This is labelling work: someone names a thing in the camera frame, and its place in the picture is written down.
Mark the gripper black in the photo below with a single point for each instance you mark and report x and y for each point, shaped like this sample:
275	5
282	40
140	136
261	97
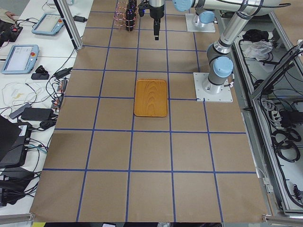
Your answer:
156	13

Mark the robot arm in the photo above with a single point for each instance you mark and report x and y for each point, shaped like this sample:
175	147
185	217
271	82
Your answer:
203	17
220	65

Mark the dark wine bottle near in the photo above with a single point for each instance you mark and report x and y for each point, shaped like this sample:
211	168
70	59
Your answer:
129	19

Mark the wooden serving tray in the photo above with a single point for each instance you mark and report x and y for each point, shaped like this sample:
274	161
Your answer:
151	98

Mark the black power adapter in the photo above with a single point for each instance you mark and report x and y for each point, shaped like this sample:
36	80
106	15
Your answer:
80	19

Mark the crumpled white cloth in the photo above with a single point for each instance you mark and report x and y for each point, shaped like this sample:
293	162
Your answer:
258	50

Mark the teach pendant far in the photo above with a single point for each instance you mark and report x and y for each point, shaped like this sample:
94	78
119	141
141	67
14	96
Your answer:
49	24

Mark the teach pendant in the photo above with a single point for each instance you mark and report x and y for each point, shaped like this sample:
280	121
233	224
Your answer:
49	24
21	59

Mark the teach pendant near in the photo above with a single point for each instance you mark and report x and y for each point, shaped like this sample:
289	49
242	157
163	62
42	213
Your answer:
21	59

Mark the black power brick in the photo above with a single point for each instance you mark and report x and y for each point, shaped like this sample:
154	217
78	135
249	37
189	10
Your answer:
36	114

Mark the black laptop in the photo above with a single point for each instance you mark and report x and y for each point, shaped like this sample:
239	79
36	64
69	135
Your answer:
13	140

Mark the copper wire bottle basket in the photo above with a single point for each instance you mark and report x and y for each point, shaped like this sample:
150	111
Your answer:
120	14

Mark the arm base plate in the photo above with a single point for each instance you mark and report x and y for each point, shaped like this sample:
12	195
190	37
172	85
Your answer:
207	92
191	28

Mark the aluminium frame post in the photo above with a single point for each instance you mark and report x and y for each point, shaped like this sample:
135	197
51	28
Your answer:
68	20

